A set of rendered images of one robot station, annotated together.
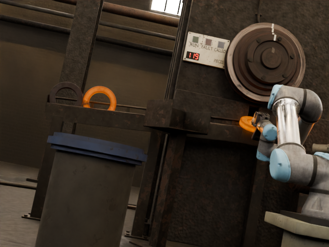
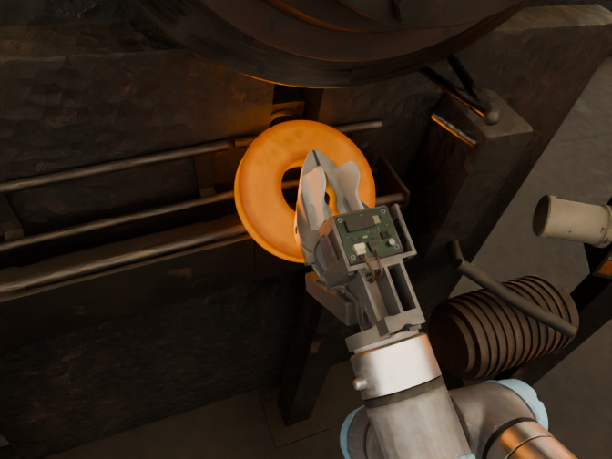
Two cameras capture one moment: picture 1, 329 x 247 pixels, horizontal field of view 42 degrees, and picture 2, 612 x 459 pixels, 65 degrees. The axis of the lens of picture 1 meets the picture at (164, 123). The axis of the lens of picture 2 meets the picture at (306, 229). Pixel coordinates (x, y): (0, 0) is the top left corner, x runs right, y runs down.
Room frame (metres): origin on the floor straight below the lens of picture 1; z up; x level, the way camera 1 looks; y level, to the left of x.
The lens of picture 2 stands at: (2.08, -0.33, 1.10)
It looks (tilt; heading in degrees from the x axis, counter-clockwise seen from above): 48 degrees down; 333
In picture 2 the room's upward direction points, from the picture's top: 12 degrees clockwise
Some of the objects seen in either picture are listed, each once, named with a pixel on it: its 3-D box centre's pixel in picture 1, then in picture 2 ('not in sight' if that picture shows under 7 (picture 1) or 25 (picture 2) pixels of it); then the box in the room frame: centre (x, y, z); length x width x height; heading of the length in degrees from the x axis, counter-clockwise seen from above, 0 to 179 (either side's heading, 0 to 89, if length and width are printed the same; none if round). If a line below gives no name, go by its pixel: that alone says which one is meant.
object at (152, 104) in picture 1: (166, 175); not in sight; (2.15, -0.06, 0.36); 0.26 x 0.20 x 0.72; 129
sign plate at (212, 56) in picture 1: (206, 50); not in sight; (2.53, -0.17, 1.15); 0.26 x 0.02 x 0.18; 94
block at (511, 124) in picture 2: not in sight; (453, 178); (2.48, -0.75, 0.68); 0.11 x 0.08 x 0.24; 4
